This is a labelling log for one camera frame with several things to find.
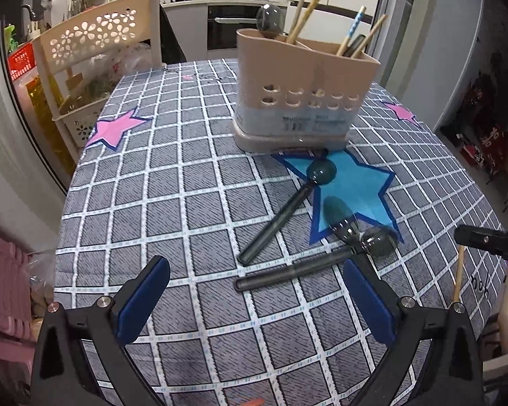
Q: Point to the yellow oil container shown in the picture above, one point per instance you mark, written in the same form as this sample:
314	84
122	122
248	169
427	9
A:
46	122

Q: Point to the beige plastic utensil holder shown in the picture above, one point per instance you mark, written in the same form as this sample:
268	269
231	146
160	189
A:
305	76

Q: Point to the red decoration clutter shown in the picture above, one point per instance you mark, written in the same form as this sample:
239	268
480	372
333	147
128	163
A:
487	135

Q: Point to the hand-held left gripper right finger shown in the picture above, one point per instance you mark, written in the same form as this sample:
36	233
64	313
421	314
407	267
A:
368	300

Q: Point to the beige flower-cut storage trolley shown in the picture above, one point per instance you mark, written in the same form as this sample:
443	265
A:
97	34

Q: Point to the clear plastic bag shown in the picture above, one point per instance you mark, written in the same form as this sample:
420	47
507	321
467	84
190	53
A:
40	279

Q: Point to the grey checked star tablecloth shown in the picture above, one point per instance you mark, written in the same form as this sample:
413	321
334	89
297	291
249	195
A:
186	186

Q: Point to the blue patterned chopstick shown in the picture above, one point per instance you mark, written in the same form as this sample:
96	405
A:
355	25

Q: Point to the dark teal plastic spoon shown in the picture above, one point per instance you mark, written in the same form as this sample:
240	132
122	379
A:
356	44
269	19
279	220
288	270
338	215

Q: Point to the black built-in oven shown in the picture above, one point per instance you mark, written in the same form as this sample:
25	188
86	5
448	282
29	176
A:
233	29

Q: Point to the plastic bags in trolley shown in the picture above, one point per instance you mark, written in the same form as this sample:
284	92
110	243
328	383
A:
106	72

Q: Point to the red plastic basket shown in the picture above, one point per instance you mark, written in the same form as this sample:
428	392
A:
21	61

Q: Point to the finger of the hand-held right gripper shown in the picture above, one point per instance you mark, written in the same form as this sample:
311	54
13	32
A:
484	239

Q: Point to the pink plastic stool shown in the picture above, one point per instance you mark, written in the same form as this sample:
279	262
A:
4	270

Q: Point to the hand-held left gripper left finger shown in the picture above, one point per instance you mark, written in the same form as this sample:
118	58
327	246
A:
146	296

